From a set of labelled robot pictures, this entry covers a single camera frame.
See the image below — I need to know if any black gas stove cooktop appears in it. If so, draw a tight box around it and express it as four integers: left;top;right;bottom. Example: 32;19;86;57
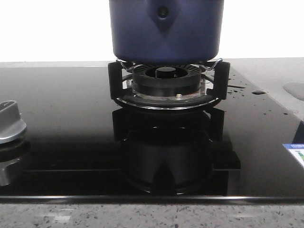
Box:
0;64;304;204

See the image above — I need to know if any blue energy label sticker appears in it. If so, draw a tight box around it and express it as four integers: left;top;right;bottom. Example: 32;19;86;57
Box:
283;143;304;168

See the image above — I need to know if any black pot support grate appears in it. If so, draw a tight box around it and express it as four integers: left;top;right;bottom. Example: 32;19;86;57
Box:
108;58;230;110

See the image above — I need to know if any silver stove control knob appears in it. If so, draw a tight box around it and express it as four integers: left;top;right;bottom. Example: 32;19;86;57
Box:
0;101;27;144

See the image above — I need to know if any blue cooking pot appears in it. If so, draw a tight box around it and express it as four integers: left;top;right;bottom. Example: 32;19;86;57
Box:
109;0;224;65

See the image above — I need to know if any black gas burner head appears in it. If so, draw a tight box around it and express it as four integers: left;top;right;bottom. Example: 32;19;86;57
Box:
123;65;206;103

